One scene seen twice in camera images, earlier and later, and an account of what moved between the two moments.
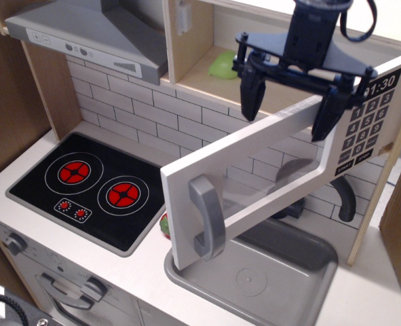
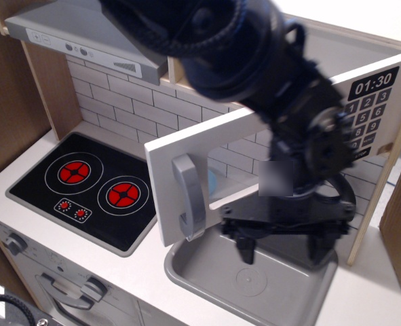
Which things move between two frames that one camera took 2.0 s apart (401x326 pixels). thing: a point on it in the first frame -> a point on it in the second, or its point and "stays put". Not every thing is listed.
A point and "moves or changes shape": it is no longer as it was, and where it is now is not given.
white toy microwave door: x=247 y=179 moves or changes shape
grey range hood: x=106 y=32 stays put
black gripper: x=310 y=51 -> x=321 y=218
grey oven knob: x=15 y=244 stays put
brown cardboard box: x=399 y=227 stays put
